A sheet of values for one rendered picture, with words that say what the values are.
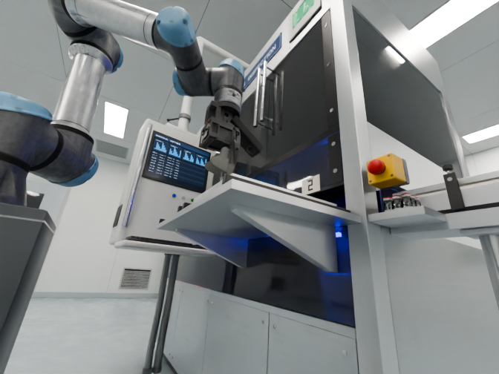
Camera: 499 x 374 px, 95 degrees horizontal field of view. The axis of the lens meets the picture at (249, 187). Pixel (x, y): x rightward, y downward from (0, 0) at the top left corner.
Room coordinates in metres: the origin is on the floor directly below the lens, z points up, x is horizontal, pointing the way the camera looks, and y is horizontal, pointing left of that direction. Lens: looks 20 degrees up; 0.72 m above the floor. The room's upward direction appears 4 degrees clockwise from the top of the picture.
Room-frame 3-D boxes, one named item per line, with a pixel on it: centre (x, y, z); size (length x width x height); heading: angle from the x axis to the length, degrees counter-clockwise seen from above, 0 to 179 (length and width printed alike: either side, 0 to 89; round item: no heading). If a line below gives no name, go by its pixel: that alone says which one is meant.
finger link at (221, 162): (0.49, 0.07, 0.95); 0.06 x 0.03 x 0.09; 121
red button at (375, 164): (0.54, -0.33, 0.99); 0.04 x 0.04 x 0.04; 31
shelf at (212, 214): (0.83, 0.01, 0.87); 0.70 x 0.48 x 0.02; 31
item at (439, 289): (1.74, -0.22, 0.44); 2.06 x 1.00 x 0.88; 31
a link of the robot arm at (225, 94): (0.51, 0.07, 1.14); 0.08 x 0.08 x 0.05
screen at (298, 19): (0.77, -0.21, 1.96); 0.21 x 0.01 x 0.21; 31
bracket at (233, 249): (1.04, 0.14, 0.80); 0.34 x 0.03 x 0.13; 121
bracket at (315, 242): (0.61, -0.11, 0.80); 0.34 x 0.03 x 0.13; 121
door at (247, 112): (1.23, 0.04, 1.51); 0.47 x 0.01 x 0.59; 31
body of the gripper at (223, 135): (0.50, 0.08, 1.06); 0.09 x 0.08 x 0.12; 121
